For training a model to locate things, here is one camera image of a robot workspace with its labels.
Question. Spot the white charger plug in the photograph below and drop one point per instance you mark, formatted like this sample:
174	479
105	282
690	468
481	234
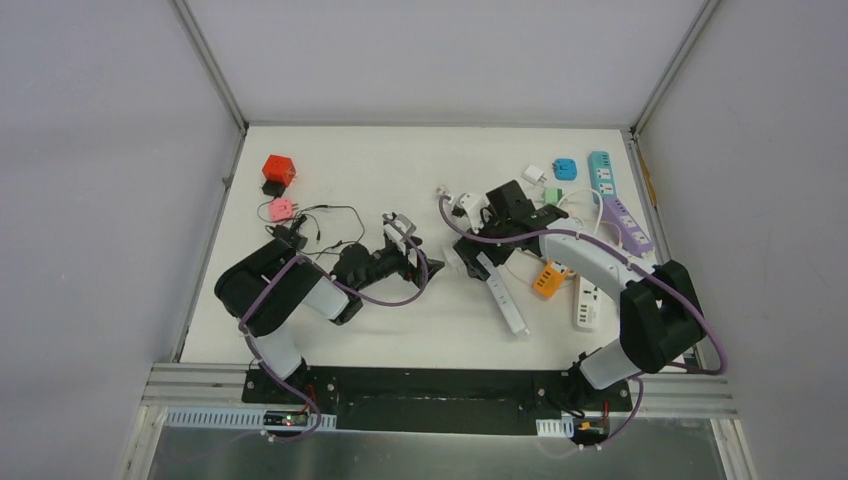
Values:
534	175

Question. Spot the teal power strip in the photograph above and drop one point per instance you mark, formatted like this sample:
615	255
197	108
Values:
601	174

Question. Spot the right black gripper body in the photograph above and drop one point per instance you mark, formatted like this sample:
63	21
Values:
471	247

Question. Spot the blue plug adapter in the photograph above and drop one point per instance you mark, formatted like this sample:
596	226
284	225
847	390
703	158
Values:
565	169

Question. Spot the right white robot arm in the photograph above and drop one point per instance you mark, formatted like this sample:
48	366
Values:
659	314

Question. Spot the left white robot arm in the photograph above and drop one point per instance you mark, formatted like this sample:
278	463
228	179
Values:
265	288

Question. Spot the green plug adapter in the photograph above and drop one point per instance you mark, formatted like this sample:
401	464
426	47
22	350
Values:
552	196

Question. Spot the long white power strip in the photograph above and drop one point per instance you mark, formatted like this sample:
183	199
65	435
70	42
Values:
503	295

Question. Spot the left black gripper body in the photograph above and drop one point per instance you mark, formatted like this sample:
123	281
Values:
406	261

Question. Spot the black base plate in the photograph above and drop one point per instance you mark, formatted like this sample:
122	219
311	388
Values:
485	402

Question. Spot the orange power strip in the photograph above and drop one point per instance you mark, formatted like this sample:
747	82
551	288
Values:
551	279

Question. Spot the pink adapter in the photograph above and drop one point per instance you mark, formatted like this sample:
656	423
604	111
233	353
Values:
281	209

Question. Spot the small black adapter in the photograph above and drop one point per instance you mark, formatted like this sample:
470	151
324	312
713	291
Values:
273	189

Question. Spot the black power adapter brick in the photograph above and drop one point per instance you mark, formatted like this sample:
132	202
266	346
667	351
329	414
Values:
289	235

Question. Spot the red cube plug adapter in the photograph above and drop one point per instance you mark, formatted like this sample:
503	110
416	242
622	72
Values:
279	169

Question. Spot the purple power strip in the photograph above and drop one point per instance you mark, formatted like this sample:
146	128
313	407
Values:
633	238

